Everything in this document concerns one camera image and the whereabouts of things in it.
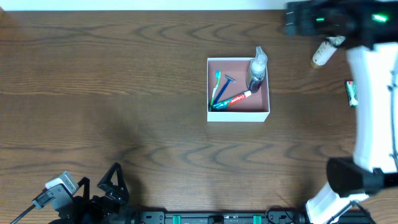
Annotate white lotion tube with leaves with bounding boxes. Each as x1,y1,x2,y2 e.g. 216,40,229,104
311,35,346,68

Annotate red Colgate toothpaste tube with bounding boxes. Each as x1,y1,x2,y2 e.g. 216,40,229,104
211,91,252,111

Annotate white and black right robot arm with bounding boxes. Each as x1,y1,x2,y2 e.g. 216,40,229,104
285,1,397,223

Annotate green soap bar package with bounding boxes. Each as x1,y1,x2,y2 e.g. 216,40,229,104
345,80,358,108

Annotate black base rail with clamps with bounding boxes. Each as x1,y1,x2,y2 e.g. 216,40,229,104
136,205,373,224

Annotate clear foam pump bottle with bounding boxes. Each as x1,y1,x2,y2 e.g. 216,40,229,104
246,46,267,93

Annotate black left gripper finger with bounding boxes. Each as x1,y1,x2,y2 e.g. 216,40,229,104
78,177,90,201
97,162,129,199

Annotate white box with pink interior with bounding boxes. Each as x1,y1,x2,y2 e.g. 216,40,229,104
206,57,271,122

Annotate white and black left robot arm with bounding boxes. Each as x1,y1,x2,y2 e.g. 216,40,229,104
47,162,141,224

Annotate blue disposable razor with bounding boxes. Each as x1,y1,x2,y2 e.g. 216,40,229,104
213,75,236,104

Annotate green white toothbrush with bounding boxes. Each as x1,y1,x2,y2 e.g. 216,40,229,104
210,70,221,106

